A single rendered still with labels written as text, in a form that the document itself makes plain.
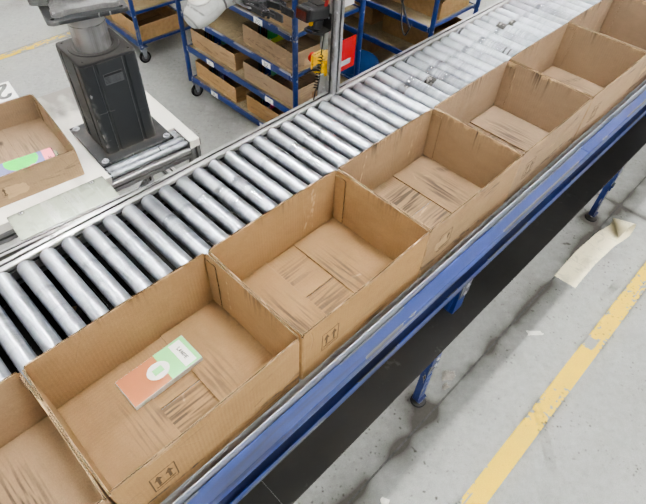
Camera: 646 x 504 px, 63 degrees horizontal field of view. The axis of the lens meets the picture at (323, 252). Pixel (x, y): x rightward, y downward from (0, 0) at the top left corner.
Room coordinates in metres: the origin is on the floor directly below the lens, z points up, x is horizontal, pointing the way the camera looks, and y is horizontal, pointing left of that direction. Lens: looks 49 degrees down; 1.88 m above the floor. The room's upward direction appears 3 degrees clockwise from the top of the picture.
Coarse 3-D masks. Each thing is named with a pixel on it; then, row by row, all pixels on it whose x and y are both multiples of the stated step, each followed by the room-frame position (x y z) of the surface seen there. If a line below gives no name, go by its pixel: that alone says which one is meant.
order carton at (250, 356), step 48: (192, 288) 0.67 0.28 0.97; (240, 288) 0.63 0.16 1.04; (96, 336) 0.51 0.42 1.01; (144, 336) 0.57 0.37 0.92; (192, 336) 0.60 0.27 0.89; (240, 336) 0.61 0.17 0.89; (288, 336) 0.53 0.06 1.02; (48, 384) 0.43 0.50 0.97; (96, 384) 0.47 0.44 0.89; (192, 384) 0.49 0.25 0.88; (240, 384) 0.49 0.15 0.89; (288, 384) 0.49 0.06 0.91; (96, 432) 0.38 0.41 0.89; (144, 432) 0.38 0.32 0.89; (192, 432) 0.33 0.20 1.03; (240, 432) 0.39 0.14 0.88; (144, 480) 0.26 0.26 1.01
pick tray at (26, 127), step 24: (24, 96) 1.53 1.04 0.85; (0, 120) 1.46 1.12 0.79; (24, 120) 1.51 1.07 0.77; (48, 120) 1.46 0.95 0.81; (0, 144) 1.38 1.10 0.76; (24, 144) 1.38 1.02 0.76; (48, 144) 1.39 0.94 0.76; (24, 168) 1.16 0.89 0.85; (48, 168) 1.20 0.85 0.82; (72, 168) 1.24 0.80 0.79; (0, 192) 1.10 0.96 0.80; (24, 192) 1.14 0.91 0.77
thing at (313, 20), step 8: (312, 0) 1.84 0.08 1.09; (320, 0) 1.85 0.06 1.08; (296, 8) 1.79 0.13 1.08; (304, 8) 1.77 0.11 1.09; (312, 8) 1.78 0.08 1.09; (320, 8) 1.80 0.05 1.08; (328, 8) 1.83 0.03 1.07; (296, 16) 1.79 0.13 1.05; (304, 16) 1.76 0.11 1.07; (312, 16) 1.77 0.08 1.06; (320, 16) 1.80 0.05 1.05; (328, 16) 1.83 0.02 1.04; (312, 24) 1.81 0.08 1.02; (320, 24) 1.82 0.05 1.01
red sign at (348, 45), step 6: (354, 36) 1.95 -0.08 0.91; (342, 42) 1.91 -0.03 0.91; (348, 42) 1.93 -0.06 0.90; (354, 42) 1.96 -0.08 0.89; (342, 48) 1.91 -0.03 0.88; (348, 48) 1.93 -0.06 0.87; (354, 48) 1.96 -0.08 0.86; (342, 54) 1.91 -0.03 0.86; (348, 54) 1.93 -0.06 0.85; (354, 54) 1.96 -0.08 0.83; (342, 60) 1.91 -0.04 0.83; (348, 60) 1.93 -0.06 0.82; (342, 66) 1.91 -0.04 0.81; (348, 66) 1.94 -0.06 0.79
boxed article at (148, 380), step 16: (160, 352) 0.55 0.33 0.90; (176, 352) 0.55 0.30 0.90; (192, 352) 0.55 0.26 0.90; (144, 368) 0.51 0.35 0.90; (160, 368) 0.51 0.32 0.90; (176, 368) 0.51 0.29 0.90; (128, 384) 0.47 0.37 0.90; (144, 384) 0.47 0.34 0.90; (160, 384) 0.48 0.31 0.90; (144, 400) 0.44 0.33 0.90
